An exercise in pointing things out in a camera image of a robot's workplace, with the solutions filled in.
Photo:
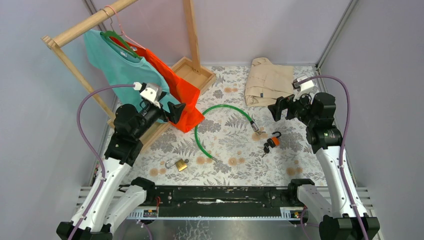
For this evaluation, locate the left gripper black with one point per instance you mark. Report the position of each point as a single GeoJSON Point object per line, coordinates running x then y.
{"type": "Point", "coordinates": [175, 110]}

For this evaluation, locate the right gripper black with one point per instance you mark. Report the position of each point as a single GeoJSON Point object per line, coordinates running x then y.
{"type": "Point", "coordinates": [281, 103]}

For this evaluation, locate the green cable lock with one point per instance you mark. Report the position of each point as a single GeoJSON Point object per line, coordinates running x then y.
{"type": "Point", "coordinates": [226, 133]}

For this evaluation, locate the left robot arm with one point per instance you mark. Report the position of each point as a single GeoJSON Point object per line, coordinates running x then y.
{"type": "Point", "coordinates": [98, 217]}

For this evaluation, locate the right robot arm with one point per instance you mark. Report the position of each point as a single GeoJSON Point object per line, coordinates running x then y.
{"type": "Point", "coordinates": [344, 217]}

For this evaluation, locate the orange black key bunch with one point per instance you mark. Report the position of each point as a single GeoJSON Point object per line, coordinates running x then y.
{"type": "Point", "coordinates": [271, 143]}

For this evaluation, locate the orange garment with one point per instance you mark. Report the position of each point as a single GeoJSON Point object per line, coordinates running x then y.
{"type": "Point", "coordinates": [181, 89]}

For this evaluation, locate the folded beige garment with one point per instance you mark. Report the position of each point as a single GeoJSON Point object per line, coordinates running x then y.
{"type": "Point", "coordinates": [266, 82]}

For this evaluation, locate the wooden clothes rack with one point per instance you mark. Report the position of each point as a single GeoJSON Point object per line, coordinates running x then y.
{"type": "Point", "coordinates": [189, 70]}

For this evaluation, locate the brass padlock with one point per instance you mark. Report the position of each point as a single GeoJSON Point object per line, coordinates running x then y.
{"type": "Point", "coordinates": [180, 164]}

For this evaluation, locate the floral table mat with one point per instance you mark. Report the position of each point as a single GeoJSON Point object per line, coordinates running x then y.
{"type": "Point", "coordinates": [292, 159]}

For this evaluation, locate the teal t-shirt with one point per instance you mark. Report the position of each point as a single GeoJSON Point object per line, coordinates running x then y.
{"type": "Point", "coordinates": [120, 68]}

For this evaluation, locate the green hanger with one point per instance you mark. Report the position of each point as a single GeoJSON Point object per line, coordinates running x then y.
{"type": "Point", "coordinates": [117, 40]}

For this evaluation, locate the pink hanger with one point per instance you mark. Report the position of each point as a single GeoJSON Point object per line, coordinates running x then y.
{"type": "Point", "coordinates": [122, 29]}

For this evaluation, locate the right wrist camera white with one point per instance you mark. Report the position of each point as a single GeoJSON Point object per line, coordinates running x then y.
{"type": "Point", "coordinates": [302, 86]}

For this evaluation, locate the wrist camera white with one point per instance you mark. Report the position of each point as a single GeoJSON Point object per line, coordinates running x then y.
{"type": "Point", "coordinates": [149, 91]}
{"type": "Point", "coordinates": [302, 86]}

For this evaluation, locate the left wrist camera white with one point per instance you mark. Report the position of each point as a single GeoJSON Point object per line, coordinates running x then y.
{"type": "Point", "coordinates": [149, 91]}

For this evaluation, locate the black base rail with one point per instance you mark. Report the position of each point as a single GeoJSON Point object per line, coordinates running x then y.
{"type": "Point", "coordinates": [219, 203]}

